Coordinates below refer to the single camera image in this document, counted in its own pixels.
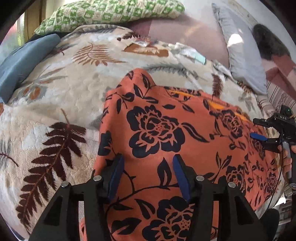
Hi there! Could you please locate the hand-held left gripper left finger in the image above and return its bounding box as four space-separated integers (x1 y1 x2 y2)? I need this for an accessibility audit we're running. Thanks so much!
29 154 125 241

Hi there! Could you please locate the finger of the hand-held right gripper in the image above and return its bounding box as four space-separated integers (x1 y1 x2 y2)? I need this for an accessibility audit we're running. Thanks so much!
250 133 281 153
253 118 278 127

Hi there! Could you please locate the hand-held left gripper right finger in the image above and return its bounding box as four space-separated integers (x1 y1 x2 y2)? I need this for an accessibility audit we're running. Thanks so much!
172 153 262 241

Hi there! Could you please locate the orange floral shirt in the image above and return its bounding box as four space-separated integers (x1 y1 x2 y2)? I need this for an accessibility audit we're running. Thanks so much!
79 68 285 241

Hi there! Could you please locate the person's right hand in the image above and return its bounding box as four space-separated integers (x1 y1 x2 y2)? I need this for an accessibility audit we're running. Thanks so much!
277 144 296 180

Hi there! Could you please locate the striped floral blanket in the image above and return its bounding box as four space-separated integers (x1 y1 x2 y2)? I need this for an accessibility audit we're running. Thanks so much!
254 80 296 139

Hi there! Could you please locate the grey pillow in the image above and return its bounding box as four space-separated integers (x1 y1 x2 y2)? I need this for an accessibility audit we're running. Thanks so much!
211 3 269 95

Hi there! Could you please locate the white crumpled cloth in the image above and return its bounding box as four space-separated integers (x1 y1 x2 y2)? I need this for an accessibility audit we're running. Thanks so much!
212 61 232 77

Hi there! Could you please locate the dark cloth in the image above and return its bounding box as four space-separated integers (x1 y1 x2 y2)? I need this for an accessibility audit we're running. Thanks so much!
261 208 281 241

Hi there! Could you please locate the leaf print blanket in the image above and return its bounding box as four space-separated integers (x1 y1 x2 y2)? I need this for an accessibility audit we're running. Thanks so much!
0 23 282 237

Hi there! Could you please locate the white glove teal cuff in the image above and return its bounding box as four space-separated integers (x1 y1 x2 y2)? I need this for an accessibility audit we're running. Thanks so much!
169 42 207 65

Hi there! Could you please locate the pink bed sheet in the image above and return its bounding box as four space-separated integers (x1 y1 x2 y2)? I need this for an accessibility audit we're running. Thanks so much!
128 13 296 93

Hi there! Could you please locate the blue folded cloth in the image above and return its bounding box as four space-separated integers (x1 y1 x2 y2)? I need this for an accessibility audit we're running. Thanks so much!
0 34 61 103

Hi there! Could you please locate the green patterned pillow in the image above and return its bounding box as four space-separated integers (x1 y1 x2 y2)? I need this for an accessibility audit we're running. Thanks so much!
34 0 185 36

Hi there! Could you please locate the stained glass window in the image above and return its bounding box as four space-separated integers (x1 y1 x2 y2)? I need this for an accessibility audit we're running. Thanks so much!
1 14 26 61

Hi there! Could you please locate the wooden window frame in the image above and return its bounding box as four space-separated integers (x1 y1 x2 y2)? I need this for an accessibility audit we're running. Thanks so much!
24 0 47 35

